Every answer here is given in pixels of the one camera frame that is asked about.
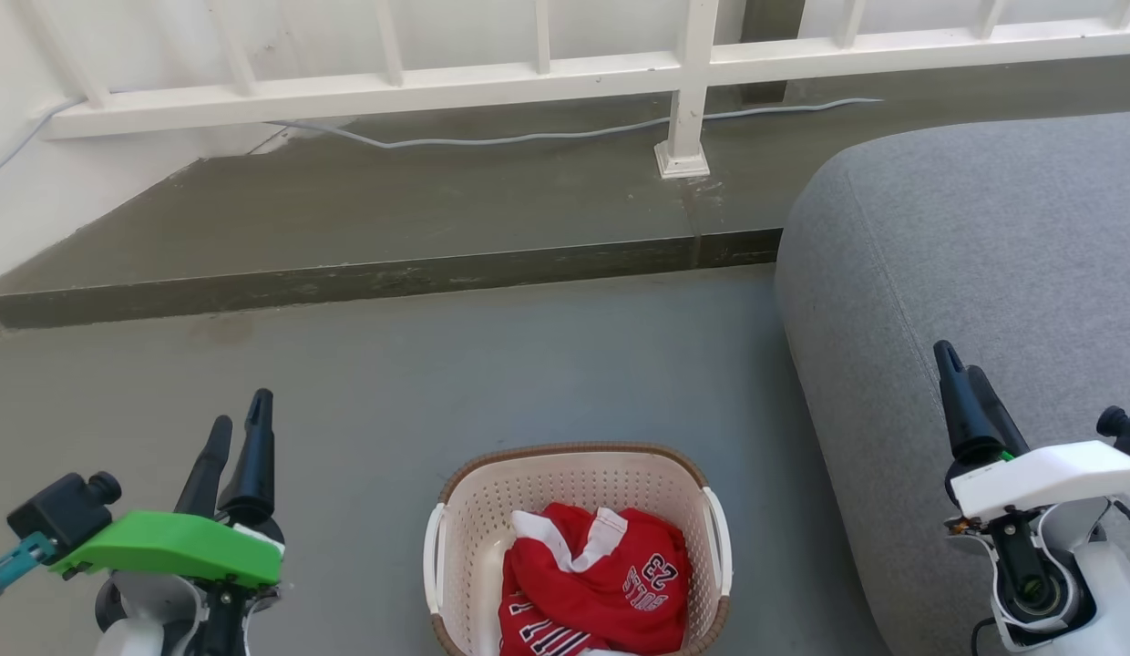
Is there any grey floor cable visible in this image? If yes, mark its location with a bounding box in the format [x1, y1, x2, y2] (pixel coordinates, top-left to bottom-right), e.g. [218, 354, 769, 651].
[264, 96, 885, 151]

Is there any teal left camera connector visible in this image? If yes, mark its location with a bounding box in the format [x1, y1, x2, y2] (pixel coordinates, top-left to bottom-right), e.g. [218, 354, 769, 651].
[0, 533, 57, 608]

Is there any grey fabric sofa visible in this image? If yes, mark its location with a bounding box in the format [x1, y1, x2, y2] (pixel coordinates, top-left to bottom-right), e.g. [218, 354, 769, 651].
[774, 111, 1130, 656]

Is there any pale wall cable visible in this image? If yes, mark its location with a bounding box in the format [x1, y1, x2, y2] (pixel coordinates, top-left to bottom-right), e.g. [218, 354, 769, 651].
[0, 98, 79, 183]

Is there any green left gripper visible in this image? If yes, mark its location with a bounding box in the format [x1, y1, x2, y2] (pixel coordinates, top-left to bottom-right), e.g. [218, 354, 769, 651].
[50, 389, 285, 589]

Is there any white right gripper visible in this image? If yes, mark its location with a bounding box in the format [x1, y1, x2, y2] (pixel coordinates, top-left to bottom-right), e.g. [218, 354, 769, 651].
[933, 341, 1130, 525]

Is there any cream plastic laundry basket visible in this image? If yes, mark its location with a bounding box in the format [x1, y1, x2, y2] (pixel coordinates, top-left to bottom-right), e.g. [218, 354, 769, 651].
[424, 443, 735, 656]

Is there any white wooden railing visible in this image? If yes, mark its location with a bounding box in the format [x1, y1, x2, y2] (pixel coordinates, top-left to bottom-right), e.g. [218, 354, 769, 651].
[18, 0, 1130, 179]

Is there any red jersey with number 23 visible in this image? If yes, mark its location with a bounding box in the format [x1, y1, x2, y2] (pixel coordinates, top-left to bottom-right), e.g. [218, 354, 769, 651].
[503, 503, 693, 655]

